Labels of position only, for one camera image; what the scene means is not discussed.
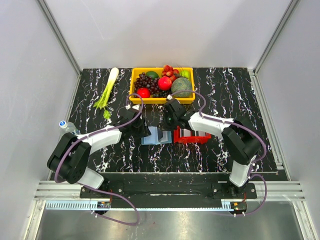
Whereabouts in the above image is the blue leather card holder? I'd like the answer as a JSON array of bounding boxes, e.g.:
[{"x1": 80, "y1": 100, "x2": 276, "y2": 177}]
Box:
[{"x1": 141, "y1": 126, "x2": 172, "y2": 146}]

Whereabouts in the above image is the red plastic card tray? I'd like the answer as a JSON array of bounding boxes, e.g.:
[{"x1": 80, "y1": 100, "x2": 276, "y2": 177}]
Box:
[{"x1": 173, "y1": 127, "x2": 211, "y2": 144}]

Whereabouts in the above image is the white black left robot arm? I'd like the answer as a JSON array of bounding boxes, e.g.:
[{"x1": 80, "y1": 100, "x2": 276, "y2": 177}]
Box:
[{"x1": 47, "y1": 105, "x2": 149, "y2": 198}]

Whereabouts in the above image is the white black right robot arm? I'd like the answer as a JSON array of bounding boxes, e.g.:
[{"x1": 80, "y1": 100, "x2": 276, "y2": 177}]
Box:
[{"x1": 163, "y1": 98, "x2": 267, "y2": 198}]

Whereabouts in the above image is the dark blueberry cluster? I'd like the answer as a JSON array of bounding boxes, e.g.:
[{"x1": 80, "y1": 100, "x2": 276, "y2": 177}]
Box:
[{"x1": 152, "y1": 90, "x2": 172, "y2": 98}]

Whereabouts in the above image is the green netted melon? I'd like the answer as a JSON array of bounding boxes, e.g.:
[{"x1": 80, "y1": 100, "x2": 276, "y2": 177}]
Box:
[{"x1": 171, "y1": 77, "x2": 192, "y2": 98}]

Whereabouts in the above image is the red pomegranate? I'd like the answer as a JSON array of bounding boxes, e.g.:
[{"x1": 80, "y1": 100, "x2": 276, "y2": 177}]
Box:
[{"x1": 157, "y1": 76, "x2": 172, "y2": 91}]

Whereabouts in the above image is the red tomato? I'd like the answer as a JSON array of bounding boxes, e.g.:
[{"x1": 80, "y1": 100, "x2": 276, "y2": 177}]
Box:
[{"x1": 136, "y1": 87, "x2": 151, "y2": 98}]

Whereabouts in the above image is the green white celery stalk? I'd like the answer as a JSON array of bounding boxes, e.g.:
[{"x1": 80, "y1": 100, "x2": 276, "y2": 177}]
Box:
[{"x1": 93, "y1": 67, "x2": 120, "y2": 120}]

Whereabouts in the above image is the dark green avocado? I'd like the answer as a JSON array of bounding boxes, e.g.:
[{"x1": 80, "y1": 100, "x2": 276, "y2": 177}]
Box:
[{"x1": 145, "y1": 71, "x2": 159, "y2": 79}]

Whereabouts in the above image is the red lychee cluster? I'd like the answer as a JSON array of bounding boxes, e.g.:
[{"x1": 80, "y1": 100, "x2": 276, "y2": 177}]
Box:
[{"x1": 161, "y1": 65, "x2": 179, "y2": 77}]

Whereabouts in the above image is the dark purple grape bunch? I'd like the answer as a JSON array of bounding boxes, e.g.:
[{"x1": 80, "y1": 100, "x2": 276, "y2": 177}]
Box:
[{"x1": 133, "y1": 72, "x2": 160, "y2": 98}]

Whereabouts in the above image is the yellow plastic fruit bin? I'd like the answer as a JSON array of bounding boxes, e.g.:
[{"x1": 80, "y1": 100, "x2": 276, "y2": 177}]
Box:
[{"x1": 129, "y1": 67, "x2": 196, "y2": 105}]

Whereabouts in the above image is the clear plastic water bottle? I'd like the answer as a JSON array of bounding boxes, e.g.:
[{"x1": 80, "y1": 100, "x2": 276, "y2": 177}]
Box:
[{"x1": 59, "y1": 120, "x2": 80, "y2": 137}]

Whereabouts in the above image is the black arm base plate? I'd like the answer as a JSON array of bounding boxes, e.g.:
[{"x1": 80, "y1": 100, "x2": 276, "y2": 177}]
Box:
[{"x1": 99, "y1": 181, "x2": 258, "y2": 200}]

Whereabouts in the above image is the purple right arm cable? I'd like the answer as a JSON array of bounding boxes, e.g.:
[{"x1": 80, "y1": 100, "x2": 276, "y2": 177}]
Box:
[{"x1": 166, "y1": 90, "x2": 268, "y2": 218}]

